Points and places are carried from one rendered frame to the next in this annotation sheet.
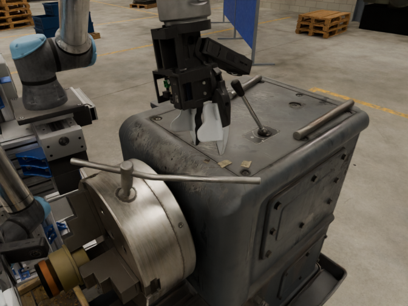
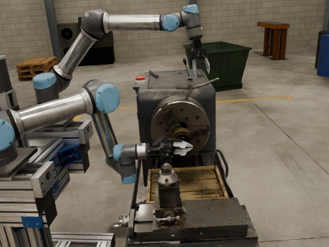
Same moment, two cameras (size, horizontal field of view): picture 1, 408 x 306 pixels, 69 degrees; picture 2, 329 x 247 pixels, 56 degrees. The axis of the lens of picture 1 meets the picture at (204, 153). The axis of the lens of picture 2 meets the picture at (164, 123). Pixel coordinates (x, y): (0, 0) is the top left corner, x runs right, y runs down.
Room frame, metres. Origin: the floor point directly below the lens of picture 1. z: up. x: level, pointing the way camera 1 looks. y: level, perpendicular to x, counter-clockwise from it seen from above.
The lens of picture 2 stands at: (-0.49, 1.40, 1.70)
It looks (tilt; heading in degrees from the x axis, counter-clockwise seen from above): 21 degrees down; 311
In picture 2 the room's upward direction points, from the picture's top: 4 degrees counter-clockwise
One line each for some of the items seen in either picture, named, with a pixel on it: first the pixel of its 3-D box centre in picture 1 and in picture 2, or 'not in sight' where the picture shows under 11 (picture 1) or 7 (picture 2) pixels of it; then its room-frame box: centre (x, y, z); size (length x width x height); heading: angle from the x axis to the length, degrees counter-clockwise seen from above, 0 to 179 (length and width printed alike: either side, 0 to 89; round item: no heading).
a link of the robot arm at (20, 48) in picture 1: (34, 56); (46, 86); (1.04, 0.59, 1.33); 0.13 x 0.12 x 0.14; 125
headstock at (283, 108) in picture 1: (241, 168); (173, 107); (0.75, -0.12, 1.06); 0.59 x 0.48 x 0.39; 131
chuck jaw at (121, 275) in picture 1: (118, 277); (198, 131); (0.36, 0.17, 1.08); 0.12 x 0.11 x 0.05; 41
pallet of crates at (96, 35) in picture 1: (64, 22); not in sight; (7.17, 3.15, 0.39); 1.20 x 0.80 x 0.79; 141
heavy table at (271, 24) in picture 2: not in sight; (271, 39); (3.43, -8.33, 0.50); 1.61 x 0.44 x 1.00; 133
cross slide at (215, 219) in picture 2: not in sight; (185, 218); (0.09, 0.64, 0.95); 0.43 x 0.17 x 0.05; 41
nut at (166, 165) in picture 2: not in sight; (166, 167); (0.14, 0.68, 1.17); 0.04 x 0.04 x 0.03
